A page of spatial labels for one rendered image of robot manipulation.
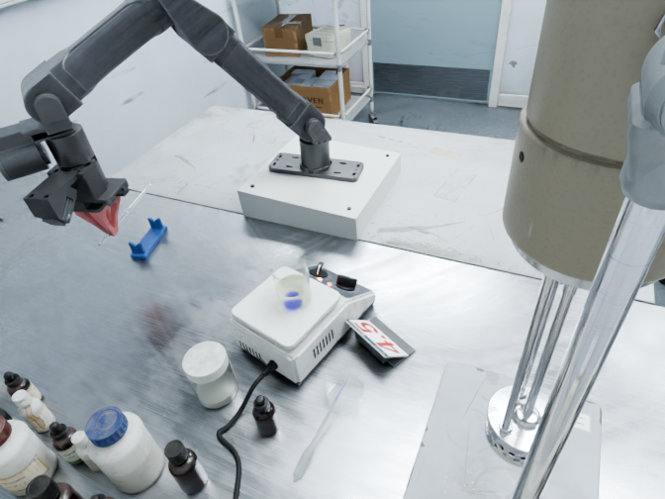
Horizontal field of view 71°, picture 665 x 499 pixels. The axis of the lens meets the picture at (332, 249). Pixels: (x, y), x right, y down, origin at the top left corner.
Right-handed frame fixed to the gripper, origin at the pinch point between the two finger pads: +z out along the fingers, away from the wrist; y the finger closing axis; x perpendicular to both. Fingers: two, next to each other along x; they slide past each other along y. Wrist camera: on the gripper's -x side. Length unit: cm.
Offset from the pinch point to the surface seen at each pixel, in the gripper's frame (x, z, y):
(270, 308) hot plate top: -14.7, 0.6, 34.3
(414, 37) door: 293, 55, 40
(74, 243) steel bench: 6.5, 9.6, -17.1
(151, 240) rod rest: 7.7, 8.5, 0.8
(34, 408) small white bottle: -32.2, 4.6, 5.6
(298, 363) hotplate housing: -21.2, 4.1, 39.6
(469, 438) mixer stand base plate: -26, 8, 62
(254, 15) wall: 239, 23, -55
